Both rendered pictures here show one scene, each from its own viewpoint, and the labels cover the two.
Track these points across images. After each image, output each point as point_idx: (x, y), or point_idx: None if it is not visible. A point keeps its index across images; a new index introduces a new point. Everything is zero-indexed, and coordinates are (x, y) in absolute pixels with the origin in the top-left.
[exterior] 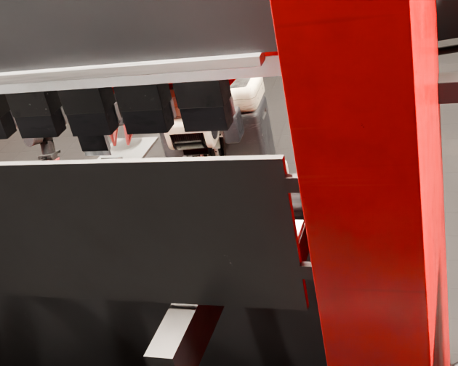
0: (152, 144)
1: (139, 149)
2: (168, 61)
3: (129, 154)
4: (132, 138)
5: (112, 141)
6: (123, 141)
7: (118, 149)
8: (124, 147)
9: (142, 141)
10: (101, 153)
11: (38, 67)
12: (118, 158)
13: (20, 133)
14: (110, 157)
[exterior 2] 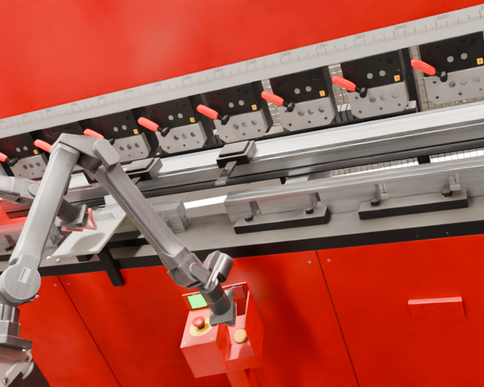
0: (61, 245)
1: (75, 237)
2: None
3: (86, 230)
4: (77, 252)
5: (95, 223)
6: (89, 246)
7: (96, 234)
8: (89, 238)
9: (70, 247)
10: (100, 184)
11: None
12: (95, 216)
13: (157, 139)
14: (102, 213)
